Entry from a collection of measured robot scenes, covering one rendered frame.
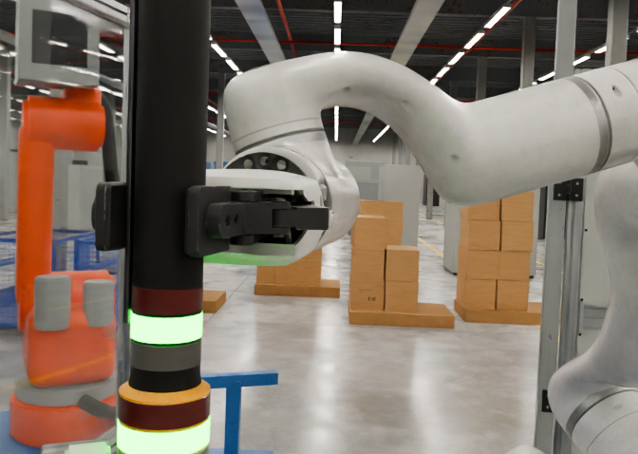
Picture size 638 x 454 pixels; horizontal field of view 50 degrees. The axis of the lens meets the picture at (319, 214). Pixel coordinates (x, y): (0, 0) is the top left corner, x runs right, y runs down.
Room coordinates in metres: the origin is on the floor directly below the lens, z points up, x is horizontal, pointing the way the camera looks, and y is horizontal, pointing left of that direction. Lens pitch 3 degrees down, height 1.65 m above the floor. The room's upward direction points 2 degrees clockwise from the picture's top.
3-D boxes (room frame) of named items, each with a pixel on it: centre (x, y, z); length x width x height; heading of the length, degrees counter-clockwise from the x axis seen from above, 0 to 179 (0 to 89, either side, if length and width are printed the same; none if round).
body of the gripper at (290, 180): (0.43, 0.05, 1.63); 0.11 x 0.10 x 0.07; 167
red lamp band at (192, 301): (0.32, 0.07, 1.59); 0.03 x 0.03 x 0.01
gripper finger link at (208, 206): (0.33, 0.04, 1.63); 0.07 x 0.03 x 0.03; 167
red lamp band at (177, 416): (0.32, 0.07, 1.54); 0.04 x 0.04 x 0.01
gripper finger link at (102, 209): (0.34, 0.10, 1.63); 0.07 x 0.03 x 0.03; 167
